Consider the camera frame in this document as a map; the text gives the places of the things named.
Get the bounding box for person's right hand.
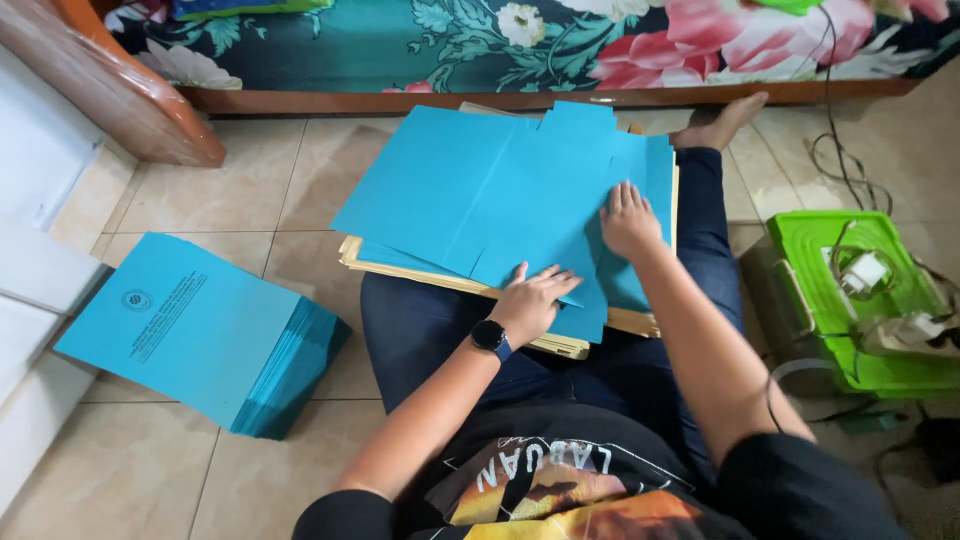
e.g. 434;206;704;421
600;180;666;261

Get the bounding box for person's left hand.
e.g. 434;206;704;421
489;261;585;351

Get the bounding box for blue paper folder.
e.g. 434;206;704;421
330;101;676;345

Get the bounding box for black smartwatch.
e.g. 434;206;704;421
470;318;515;365

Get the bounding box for stack of cream paper folders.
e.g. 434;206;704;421
339;101;681;360

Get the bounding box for person's blue jeans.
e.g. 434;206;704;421
360;146;745;489

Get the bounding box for person's black printed t-shirt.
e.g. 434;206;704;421
292;403;910;540

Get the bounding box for person's bare foot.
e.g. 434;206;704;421
669;91;771;152

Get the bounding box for floral bedsheet mattress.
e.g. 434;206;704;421
103;0;960;96

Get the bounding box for green-lidded plastic storage box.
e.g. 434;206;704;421
738;210;960;400

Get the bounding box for white charger adapter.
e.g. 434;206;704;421
838;252;891;297

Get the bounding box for white power strip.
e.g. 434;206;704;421
858;311;960;358

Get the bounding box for stack of printed blue folders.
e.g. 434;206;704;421
54;231;352;441

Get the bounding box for blue and green pillow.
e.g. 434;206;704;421
169;0;336;23

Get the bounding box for plastic-wrapped brown bed board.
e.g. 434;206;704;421
0;0;228;169

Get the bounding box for white cabinet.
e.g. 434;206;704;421
0;43;115;519

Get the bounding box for brown wooden bed frame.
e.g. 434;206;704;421
178;77;922;116

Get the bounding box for black cable by box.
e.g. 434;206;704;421
763;330;960;481

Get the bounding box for white coiled charger cable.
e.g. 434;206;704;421
821;219;903;303

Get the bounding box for thin black cable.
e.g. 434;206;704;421
804;6;895;217

